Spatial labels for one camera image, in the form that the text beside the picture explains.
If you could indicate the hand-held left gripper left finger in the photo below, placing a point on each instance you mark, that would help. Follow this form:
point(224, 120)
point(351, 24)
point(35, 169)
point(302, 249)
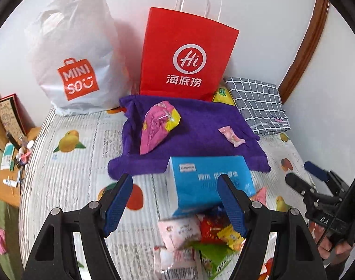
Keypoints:
point(119, 201)

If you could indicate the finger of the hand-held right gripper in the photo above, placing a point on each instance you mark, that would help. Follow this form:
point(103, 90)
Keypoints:
point(295, 182)
point(316, 169)

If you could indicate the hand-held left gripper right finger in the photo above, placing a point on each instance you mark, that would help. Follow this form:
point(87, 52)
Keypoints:
point(231, 201)

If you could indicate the pale pink pastry packet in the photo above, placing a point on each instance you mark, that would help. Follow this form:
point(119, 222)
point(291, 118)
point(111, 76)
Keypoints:
point(178, 232)

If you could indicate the small pink candy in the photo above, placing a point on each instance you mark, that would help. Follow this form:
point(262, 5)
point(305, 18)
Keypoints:
point(231, 135)

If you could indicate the pink and red snack packet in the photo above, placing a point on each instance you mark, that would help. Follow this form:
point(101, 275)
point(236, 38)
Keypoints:
point(177, 261)

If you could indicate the pink and yellow snack packet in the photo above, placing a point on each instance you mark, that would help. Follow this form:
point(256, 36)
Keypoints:
point(155, 128)

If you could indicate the person's right hand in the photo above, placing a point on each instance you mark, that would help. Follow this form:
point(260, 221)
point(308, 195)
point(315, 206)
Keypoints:
point(332, 248)

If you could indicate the blue tissue pack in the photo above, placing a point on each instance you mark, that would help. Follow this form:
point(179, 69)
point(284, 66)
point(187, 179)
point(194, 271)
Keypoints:
point(195, 186)

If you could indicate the purple towel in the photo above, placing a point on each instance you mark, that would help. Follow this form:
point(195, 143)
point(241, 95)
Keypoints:
point(195, 128)

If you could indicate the grey checked folded cloth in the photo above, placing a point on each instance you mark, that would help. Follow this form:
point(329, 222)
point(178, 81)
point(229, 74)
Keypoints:
point(256, 102)

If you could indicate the small white bottle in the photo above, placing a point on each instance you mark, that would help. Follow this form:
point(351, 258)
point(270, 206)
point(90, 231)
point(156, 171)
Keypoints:
point(30, 144)

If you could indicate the yellow and green snack packet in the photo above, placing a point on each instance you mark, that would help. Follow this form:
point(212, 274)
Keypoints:
point(222, 96)

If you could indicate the white tube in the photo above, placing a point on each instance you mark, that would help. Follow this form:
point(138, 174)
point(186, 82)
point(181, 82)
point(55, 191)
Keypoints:
point(12, 183)

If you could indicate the wooden nightstand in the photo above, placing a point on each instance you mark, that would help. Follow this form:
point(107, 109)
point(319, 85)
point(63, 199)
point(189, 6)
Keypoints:
point(5, 191)

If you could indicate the green bedsheet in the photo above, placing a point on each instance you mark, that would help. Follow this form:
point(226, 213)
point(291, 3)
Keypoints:
point(2, 215)

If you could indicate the teal and white tube box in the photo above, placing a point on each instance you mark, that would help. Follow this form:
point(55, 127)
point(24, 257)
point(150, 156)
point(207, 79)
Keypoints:
point(7, 156)

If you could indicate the red edged patterned box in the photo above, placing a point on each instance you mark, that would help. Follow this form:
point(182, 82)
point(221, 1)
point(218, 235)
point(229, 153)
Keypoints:
point(11, 116)

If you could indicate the white plastic shopping bag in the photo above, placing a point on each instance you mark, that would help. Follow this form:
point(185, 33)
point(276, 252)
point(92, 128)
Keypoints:
point(78, 35)

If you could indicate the red paper bag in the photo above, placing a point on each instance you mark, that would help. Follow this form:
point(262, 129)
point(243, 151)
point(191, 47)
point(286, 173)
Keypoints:
point(189, 32)

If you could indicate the brown wooden door frame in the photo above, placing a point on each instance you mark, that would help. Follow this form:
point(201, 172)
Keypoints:
point(308, 40)

